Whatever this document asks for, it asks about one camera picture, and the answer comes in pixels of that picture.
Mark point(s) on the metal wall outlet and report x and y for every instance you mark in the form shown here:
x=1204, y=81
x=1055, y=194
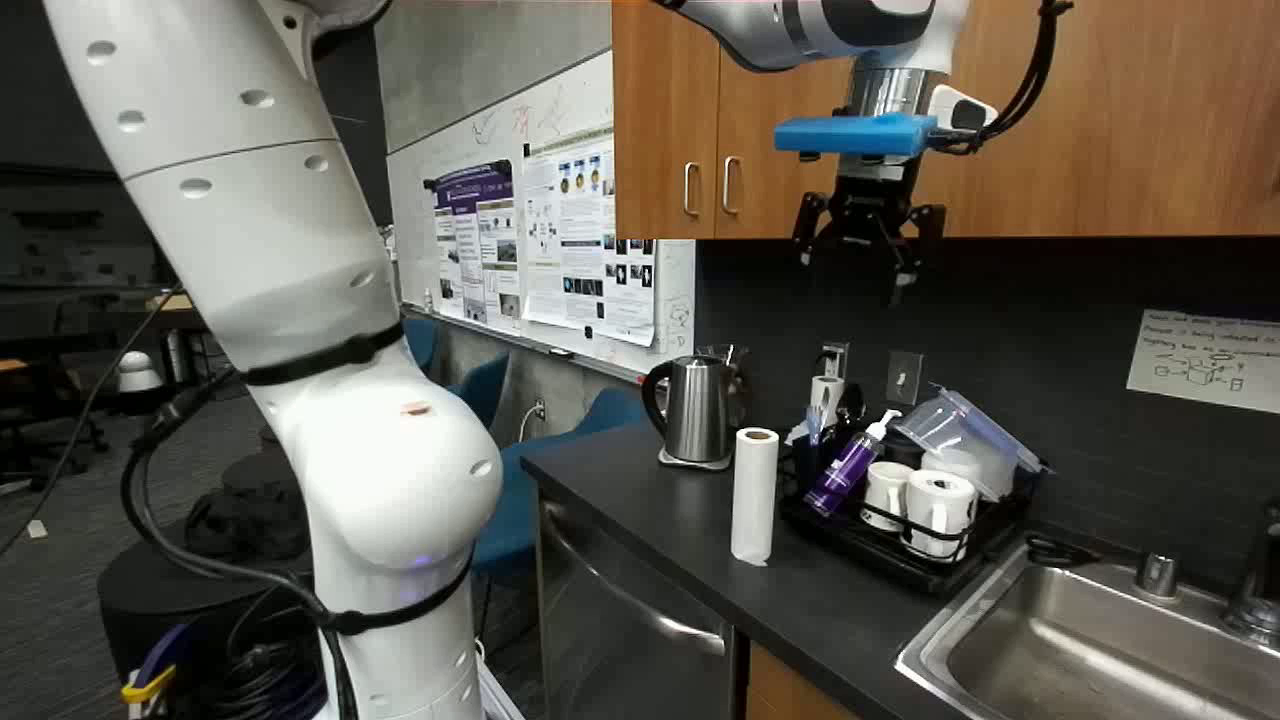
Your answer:
x=833, y=360

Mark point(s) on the purple bottle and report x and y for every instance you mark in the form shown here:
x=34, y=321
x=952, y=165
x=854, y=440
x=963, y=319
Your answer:
x=843, y=480

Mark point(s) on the small white background lamp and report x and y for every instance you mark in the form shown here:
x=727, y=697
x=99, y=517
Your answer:
x=138, y=368

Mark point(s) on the stainless steel dishwasher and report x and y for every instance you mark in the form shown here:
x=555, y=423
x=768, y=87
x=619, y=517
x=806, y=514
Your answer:
x=625, y=640

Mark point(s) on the black dish drying rack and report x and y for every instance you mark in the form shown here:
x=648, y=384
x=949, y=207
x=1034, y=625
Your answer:
x=881, y=554

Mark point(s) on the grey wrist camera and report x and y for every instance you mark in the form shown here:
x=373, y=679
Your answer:
x=963, y=110

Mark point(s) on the white wall outlet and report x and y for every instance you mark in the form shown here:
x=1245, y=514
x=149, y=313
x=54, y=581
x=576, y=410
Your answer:
x=905, y=377

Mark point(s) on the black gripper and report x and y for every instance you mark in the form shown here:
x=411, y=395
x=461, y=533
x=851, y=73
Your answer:
x=875, y=213

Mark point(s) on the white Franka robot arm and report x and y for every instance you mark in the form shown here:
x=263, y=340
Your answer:
x=264, y=201

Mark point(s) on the wooden cabinets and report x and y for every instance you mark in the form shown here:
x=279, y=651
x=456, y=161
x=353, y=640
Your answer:
x=1134, y=120
x=787, y=687

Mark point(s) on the stainless steel electric kettle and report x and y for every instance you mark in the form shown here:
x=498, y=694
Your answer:
x=697, y=412

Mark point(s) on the wooden lower cabinets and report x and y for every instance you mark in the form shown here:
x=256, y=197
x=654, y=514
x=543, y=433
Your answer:
x=787, y=687

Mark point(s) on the metal sink hole cap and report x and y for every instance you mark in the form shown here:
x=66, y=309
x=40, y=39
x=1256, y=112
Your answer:
x=1159, y=573

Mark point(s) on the white paper wall note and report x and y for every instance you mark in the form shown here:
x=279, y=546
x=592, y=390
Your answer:
x=1204, y=360

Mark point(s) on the blue chair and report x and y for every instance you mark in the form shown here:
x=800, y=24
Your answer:
x=533, y=522
x=481, y=384

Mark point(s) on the purple poster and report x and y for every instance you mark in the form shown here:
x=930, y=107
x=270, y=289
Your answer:
x=478, y=241

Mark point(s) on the stainless steel sink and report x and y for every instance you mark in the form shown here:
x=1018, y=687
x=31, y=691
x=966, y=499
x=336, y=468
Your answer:
x=1064, y=640

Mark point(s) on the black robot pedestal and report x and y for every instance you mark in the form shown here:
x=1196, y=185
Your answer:
x=174, y=613

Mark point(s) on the wooden upper cabinets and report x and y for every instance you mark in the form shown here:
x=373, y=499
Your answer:
x=1134, y=120

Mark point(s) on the chrome faucet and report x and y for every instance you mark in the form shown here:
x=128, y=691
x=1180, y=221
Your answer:
x=1261, y=585

